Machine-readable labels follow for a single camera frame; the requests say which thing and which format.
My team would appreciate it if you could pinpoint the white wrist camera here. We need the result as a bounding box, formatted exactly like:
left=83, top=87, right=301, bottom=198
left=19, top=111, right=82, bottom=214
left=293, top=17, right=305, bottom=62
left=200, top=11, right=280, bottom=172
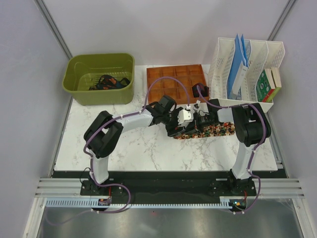
left=177, top=109, right=194, bottom=127
left=193, top=100, right=201, bottom=112

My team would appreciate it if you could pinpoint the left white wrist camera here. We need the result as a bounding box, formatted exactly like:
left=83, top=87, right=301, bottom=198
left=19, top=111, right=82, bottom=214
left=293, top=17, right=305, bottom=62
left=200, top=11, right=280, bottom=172
left=177, top=109, right=194, bottom=127

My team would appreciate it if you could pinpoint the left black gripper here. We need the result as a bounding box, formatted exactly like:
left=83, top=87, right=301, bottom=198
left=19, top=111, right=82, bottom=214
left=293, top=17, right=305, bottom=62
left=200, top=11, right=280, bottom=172
left=161, top=108, right=185, bottom=137

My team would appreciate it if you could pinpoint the beige paperback book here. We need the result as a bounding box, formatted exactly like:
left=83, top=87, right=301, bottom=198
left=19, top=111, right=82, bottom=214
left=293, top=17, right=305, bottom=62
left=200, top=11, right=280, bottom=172
left=271, top=67, right=282, bottom=88

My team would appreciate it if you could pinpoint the blue folder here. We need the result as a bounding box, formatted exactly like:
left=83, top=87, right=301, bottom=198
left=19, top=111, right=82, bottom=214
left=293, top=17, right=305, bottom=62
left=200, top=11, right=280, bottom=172
left=227, top=34, right=252, bottom=100

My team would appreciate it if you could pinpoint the colourful floral patterned tie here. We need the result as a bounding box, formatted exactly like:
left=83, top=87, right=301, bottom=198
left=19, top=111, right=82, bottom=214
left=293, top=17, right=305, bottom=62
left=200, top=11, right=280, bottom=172
left=173, top=122, right=235, bottom=140

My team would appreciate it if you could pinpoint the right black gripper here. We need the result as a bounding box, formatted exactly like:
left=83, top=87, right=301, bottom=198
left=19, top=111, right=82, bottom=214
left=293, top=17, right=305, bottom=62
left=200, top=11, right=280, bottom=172
left=183, top=112, right=215, bottom=136

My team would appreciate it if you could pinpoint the white plastic file organizer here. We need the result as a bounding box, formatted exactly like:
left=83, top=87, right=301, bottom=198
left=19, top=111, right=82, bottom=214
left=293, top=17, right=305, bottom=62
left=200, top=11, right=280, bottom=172
left=206, top=38, right=285, bottom=113

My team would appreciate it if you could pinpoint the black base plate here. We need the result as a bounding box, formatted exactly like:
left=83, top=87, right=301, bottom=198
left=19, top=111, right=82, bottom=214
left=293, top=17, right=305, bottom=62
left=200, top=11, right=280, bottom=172
left=80, top=171, right=257, bottom=204

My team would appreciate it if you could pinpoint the olive green plastic bin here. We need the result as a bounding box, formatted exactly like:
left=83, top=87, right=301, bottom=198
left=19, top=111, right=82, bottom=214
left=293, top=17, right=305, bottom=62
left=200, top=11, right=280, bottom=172
left=62, top=53, right=135, bottom=106

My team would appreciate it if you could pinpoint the dark blue orange tie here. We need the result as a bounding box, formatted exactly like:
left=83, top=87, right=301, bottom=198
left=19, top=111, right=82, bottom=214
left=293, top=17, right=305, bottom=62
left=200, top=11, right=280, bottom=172
left=89, top=74, right=130, bottom=90

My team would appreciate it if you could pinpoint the green book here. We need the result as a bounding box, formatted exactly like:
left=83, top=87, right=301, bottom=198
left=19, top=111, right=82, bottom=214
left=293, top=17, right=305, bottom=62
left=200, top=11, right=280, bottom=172
left=256, top=68, right=281, bottom=103

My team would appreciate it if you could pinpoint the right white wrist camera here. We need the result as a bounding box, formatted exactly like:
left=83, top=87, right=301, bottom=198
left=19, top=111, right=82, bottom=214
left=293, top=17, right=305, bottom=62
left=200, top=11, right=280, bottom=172
left=193, top=100, right=201, bottom=112

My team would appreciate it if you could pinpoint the aluminium frame rail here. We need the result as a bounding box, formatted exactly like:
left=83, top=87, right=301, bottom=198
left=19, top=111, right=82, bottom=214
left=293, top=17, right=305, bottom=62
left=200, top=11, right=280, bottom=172
left=23, top=178, right=314, bottom=238

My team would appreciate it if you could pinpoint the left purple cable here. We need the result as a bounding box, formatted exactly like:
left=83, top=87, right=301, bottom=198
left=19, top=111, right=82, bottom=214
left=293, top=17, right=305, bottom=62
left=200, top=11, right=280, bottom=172
left=46, top=76, right=192, bottom=226

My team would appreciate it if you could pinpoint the rolled dark red tie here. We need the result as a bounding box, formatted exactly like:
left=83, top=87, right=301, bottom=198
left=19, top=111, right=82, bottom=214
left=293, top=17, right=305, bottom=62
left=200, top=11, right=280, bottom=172
left=192, top=83, right=209, bottom=98

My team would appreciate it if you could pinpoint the white booklet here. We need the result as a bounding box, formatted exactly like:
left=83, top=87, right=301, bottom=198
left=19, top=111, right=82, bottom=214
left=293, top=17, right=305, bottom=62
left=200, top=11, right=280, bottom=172
left=231, top=62, right=248, bottom=95

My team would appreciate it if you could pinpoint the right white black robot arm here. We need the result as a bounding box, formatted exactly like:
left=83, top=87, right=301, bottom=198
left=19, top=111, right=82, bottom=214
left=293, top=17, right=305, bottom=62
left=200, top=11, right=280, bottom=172
left=194, top=99, right=271, bottom=195

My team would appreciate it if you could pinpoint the orange compartment tray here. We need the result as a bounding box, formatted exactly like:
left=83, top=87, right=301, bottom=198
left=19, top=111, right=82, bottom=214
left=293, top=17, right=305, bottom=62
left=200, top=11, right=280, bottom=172
left=147, top=64, right=207, bottom=105

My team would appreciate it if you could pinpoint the white slotted cable duct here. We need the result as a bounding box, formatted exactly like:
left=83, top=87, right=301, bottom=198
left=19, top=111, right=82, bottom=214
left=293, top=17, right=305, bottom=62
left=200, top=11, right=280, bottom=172
left=45, top=197, right=246, bottom=209

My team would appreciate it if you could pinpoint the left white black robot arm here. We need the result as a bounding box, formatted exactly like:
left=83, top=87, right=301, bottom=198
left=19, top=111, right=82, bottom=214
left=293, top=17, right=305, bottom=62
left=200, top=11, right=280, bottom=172
left=84, top=95, right=198, bottom=195

